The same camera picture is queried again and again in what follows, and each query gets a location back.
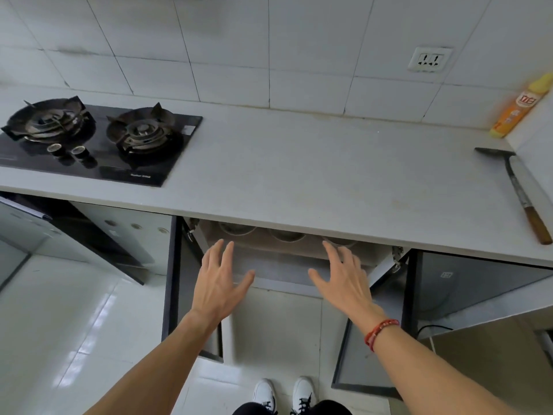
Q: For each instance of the orange yellow spray bottle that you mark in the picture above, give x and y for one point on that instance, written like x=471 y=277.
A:
x=514 y=114

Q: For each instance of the grey kitchen cabinet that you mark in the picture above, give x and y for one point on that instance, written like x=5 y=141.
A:
x=281 y=263

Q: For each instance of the white wall socket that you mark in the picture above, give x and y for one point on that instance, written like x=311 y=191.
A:
x=430 y=59

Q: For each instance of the black stove knob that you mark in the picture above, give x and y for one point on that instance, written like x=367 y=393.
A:
x=79 y=151
x=54 y=148

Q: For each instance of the blue pink flower plate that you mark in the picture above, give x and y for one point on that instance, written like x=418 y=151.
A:
x=287 y=236

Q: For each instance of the person's right hand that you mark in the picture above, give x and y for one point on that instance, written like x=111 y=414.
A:
x=350 y=289

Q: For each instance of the black glass gas stove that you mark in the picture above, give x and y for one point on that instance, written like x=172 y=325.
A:
x=108 y=168

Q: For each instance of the white sneaker black laces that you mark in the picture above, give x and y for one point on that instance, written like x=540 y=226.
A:
x=303 y=393
x=264 y=395

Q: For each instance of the person's right forearm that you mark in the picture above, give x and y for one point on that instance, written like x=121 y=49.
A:
x=423 y=376

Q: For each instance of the person's left hand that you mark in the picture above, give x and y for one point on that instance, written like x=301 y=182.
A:
x=216 y=285

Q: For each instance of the grey cabinet door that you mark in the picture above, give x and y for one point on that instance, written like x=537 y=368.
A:
x=475 y=285
x=358 y=367
x=190 y=276

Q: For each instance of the grey built-in appliance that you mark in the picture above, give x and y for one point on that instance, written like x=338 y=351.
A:
x=129 y=237

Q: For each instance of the white stone countertop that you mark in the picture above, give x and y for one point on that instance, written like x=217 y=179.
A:
x=324 y=177

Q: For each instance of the person's left forearm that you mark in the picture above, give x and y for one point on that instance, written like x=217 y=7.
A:
x=160 y=371

